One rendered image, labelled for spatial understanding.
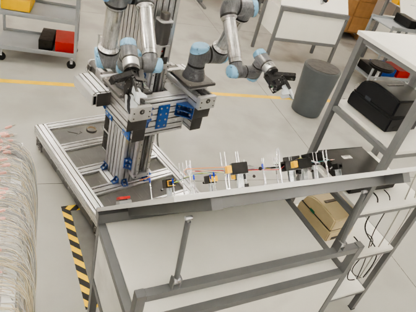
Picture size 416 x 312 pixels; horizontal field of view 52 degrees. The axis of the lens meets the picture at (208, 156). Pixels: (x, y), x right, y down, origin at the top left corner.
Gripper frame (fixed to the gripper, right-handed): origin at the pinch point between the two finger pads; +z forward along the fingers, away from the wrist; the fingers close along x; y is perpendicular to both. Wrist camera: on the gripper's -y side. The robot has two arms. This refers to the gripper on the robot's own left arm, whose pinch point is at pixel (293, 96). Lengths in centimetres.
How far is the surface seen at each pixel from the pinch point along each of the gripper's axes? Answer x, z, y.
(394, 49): 34, 17, -39
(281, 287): -18, 82, 52
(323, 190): 42, 62, 31
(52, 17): -149, -279, 108
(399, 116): 10, 39, -36
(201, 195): 80, 56, 77
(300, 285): -22, 84, 43
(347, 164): -34, 37, -19
